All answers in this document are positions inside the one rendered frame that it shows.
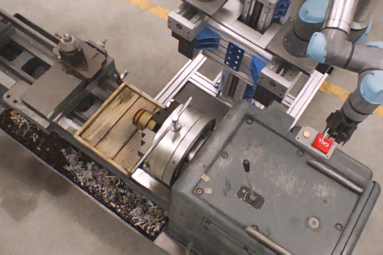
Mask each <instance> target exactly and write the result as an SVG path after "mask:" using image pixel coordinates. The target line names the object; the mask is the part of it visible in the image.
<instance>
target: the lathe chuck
mask: <svg viewBox="0 0 383 255"><path fill-rule="evenodd" d="M189 105H191V107H190V108H186V109H185V110H184V112H183V113H182V114H181V115H180V116H179V118H178V123H179V124H180V127H181V128H180V130H178V131H173V130H172V128H171V129H170V131H169V132H168V133H167V135H166V136H164V138H163V139H162V140H161V141H160V142H159V144H158V145H157V146H156V147H155V148H154V150H153V151H152V152H151V153H150V154H149V155H148V156H147V158H146V159H145V160H144V161H147V162H149V164H150V168H147V166H146V165H145V164H144V169H146V170H147V171H149V172H150V173H151V174H153V175H154V176H156V177H157V178H159V179H161V180H162V181H163V175H164V172H165V169H166V167H167V164H168V162H169V160H170V158H171V157H172V155H173V153H174V151H175V150H176V148H177V146H178V145H179V144H180V142H181V140H183V138H184V136H185V135H186V134H187V132H188V131H189V130H190V129H191V128H192V126H193V125H194V124H195V123H196V122H197V120H198V119H199V118H200V117H202V116H203V115H204V114H206V113H208V112H206V111H204V110H203V109H201V108H199V107H197V106H196V105H194V104H192V103H190V104H189ZM183 106H184V105H183V104H181V105H179V106H178V107H177V108H176V109H175V110H174V111H173V112H172V113H171V114H170V115H169V117H168V118H167V119H166V120H165V122H164V123H163V125H162V126H161V127H160V128H159V130H158V131H157V133H156V135H155V136H154V138H153V139H152V141H151V144H150V145H149V148H148V150H149V149H150V148H151V146H152V145H153V144H154V142H155V141H156V140H157V139H158V137H159V136H161V135H162V133H163V132H164V131H165V130H166V129H167V128H168V126H169V125H170V123H171V122H172V115H174V114H176V115H177V113H178V112H179V111H180V109H181V108H182V107H183ZM148 150H147V151H148Z"/></svg>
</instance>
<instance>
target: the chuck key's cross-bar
mask: <svg viewBox="0 0 383 255"><path fill-rule="evenodd" d="M192 99H193V98H192V96H190V97H189V99H188V100H187V102H186V104H185V105H184V106H183V107H182V108H181V109H180V111H179V112H178V113H177V115H178V118H179V116H180V115H181V114H182V113H183V112H184V110H185V109H186V108H187V107H188V105H189V104H190V102H191V101H192ZM174 124H175V123H174V122H173V121H172V122H171V123H170V125H169V126H168V128H167V129H166V130H165V131H164V132H163V133H162V135H161V136H159V137H158V139H157V140H156V141H155V142H154V144H153V145H152V146H151V148H150V149H149V150H148V151H147V152H146V153H145V154H144V156H143V157H142V158H141V159H140V160H139V161H138V162H137V163H136V164H135V165H134V166H133V169H131V170H130V173H131V174H133V173H134V172H135V171H136V170H137V169H138V168H139V166H140V165H141V164H142V162H143V161H144V160H145V159H146V158H147V156H148V155H149V154H150V153H151V152H152V151H153V150H154V148H155V147H156V146H157V145H158V144H159V142H160V141H161V140H162V139H163V138H164V136H166V135H167V133H168V132H169V131H170V129H171V128H172V127H173V125H174Z"/></svg>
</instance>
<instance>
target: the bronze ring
mask: <svg viewBox="0 0 383 255"><path fill-rule="evenodd" d="M153 115H154V113H152V112H151V111H149V110H146V109H144V108H141V109H140V110H138V111H137V112H136V113H135V115H134V117H133V120H132V123H133V124H134V126H137V128H138V129H140V130H141V131H143V130H144V129H145V128H146V127H148V128H149V129H150V130H153V131H154V132H156V131H157V130H158V128H159V127H160V124H158V123H156V122H155V121H154V120H153V119H152V117H153Z"/></svg>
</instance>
